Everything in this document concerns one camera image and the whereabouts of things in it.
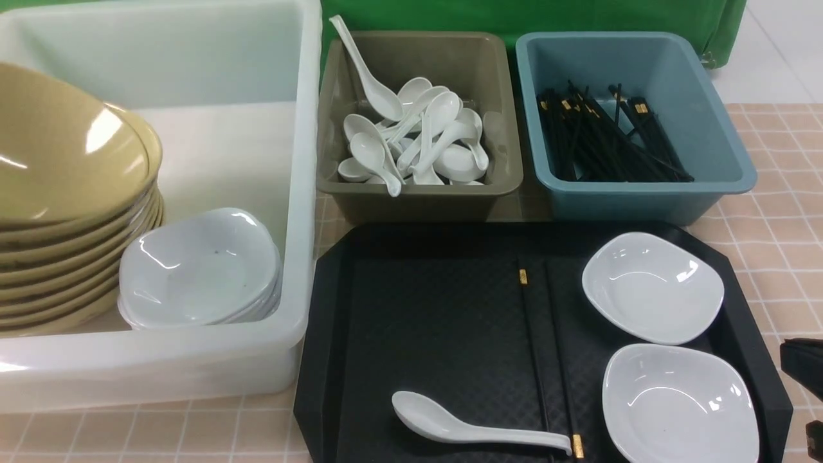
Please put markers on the stack of yellow bowls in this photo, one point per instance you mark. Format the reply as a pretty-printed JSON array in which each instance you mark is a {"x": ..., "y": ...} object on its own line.
[{"x": 57, "y": 276}]

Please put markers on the large white plastic tub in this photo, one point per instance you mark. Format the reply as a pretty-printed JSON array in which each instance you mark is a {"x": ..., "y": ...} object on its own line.
[{"x": 231, "y": 88}]

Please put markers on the white spoon leaning on bin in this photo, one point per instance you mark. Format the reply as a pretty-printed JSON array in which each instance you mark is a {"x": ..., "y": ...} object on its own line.
[{"x": 383, "y": 100}]

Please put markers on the blue plastic chopstick bin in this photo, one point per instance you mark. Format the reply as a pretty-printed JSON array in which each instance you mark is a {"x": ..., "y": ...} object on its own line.
[{"x": 664, "y": 69}]

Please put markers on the black chopstick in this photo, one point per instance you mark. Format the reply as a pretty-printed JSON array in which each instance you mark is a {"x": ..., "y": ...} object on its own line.
[
  {"x": 533, "y": 341},
  {"x": 578, "y": 454}
]

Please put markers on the olive plastic spoon bin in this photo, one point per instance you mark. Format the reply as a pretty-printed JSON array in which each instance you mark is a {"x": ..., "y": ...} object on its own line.
[{"x": 472, "y": 64}]

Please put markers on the black plastic serving tray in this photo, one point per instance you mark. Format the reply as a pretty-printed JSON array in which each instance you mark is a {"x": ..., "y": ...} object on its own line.
[{"x": 437, "y": 308}]

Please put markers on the pile of black chopsticks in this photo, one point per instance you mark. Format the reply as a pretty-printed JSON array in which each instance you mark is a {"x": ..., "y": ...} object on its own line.
[{"x": 619, "y": 139}]

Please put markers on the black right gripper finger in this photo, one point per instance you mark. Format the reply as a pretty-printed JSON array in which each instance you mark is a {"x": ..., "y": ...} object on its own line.
[{"x": 801, "y": 359}]

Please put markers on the stack of white dishes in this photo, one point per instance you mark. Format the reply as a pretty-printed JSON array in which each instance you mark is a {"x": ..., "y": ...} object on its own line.
[{"x": 214, "y": 268}]

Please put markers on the white dish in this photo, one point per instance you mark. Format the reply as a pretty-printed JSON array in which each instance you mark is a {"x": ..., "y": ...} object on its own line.
[
  {"x": 673, "y": 404},
  {"x": 653, "y": 289}
]

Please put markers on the pile of white spoons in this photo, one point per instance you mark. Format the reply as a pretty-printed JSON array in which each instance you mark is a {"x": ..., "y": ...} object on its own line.
[{"x": 464, "y": 162}]

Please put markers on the green cloth backdrop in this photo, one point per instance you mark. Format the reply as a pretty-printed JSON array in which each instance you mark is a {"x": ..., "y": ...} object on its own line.
[{"x": 711, "y": 27}]

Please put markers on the yellow noodle bowl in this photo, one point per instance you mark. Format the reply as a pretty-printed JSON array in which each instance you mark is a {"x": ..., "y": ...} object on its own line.
[{"x": 66, "y": 155}]

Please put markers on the white ceramic soup spoon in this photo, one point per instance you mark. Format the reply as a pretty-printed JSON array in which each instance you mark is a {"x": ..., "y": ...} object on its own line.
[{"x": 432, "y": 421}]

